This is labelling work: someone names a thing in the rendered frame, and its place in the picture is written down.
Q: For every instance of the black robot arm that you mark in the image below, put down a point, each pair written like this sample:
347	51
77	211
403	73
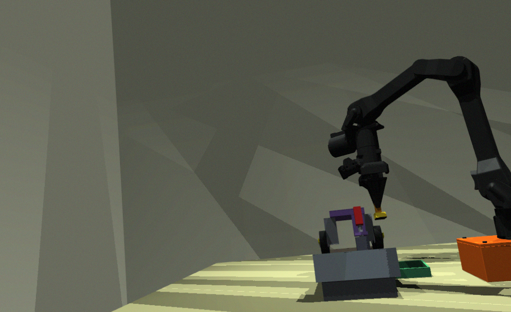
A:
492	177

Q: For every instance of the yellow wedge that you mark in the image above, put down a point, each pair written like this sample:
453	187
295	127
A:
379	215

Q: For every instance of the green tray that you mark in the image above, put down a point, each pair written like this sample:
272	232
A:
413	269

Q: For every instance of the red-headed stop pin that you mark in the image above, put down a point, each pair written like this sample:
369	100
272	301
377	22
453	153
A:
358	217

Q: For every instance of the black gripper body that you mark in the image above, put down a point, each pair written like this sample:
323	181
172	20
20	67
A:
373	166

